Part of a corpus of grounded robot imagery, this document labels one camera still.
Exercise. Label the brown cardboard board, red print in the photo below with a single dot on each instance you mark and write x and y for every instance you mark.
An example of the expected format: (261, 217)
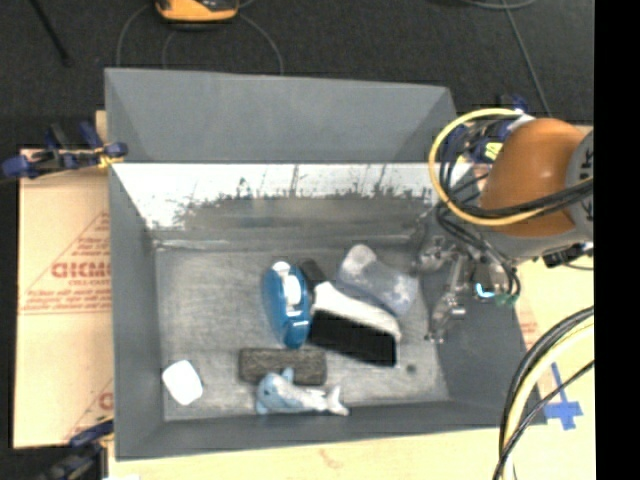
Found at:
(60, 268)

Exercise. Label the dark grey sponge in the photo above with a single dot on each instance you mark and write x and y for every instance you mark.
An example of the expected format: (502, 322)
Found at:
(280, 363)

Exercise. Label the black cylinder on white bracket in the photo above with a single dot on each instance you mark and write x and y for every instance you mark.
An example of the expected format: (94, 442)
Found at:
(565, 255)

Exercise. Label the pale grey metal gripper finger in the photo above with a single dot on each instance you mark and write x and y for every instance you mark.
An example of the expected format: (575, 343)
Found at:
(436, 324)
(459, 308)

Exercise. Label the white plastic cup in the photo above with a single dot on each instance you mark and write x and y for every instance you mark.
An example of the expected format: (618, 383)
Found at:
(182, 382)

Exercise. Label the white and black brush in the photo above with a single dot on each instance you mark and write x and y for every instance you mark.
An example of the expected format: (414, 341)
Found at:
(355, 333)

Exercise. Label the grey metal bin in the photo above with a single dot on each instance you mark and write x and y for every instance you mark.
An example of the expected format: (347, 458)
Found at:
(210, 293)

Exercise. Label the pale blue toy whale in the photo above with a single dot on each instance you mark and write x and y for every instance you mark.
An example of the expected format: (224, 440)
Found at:
(295, 398)

